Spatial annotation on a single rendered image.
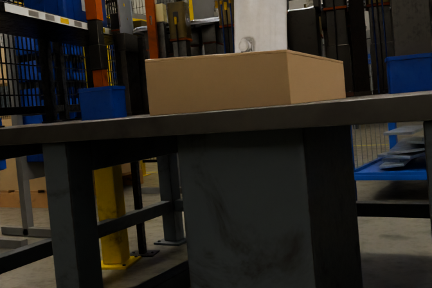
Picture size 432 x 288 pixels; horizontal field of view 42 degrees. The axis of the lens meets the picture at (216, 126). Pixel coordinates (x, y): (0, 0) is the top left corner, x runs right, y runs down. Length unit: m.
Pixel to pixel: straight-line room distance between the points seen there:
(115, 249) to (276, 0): 1.72
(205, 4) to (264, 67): 3.93
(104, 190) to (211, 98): 1.61
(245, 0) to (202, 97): 0.26
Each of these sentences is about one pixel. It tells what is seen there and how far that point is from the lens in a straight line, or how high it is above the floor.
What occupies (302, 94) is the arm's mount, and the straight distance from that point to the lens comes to 1.07.
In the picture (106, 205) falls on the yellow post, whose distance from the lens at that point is 2.66.
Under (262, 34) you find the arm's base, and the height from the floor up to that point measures 0.85.
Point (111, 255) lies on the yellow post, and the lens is 2.71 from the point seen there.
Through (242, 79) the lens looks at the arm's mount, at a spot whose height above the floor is 0.75.
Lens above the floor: 0.71
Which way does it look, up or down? 2 degrees down
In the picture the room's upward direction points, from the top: 5 degrees counter-clockwise
